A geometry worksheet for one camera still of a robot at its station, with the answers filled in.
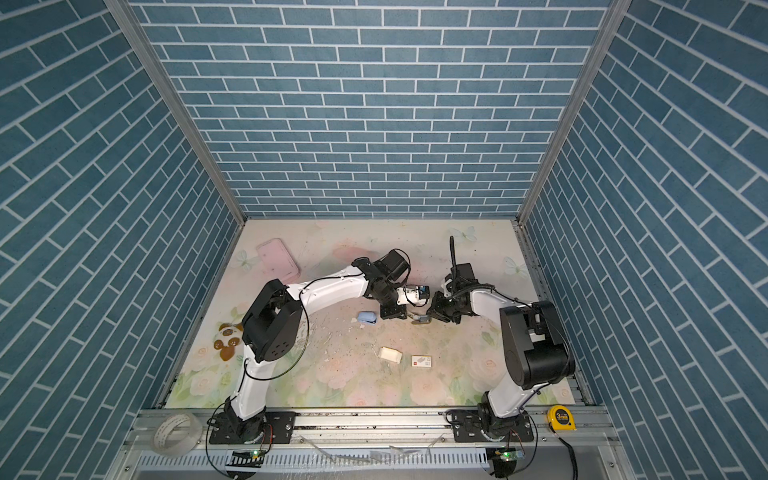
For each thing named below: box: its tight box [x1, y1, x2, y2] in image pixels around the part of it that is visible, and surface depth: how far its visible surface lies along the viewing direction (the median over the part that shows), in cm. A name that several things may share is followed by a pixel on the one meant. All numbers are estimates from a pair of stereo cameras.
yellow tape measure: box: [547, 405, 577, 431], surface depth 75 cm
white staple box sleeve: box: [411, 355, 432, 367], surface depth 86 cm
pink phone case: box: [256, 238, 300, 283], surface depth 110 cm
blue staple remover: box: [358, 311, 377, 325], surface depth 93 cm
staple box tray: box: [378, 346, 403, 364], surface depth 88 cm
